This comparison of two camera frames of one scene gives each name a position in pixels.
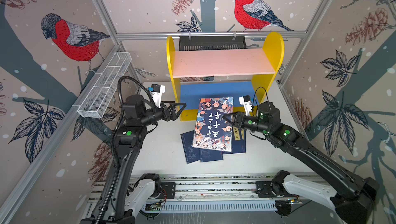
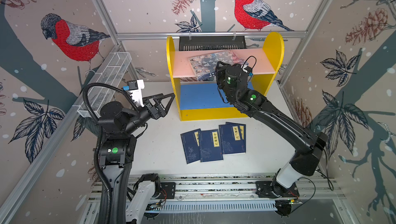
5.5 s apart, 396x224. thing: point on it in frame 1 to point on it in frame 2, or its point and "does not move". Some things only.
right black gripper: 226,115 to 224,72
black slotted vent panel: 211,43 does not move
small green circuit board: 152,207 does not move
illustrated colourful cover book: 211,131 to 205,66
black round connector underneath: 283,207 does not move
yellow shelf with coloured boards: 245,75 does not move
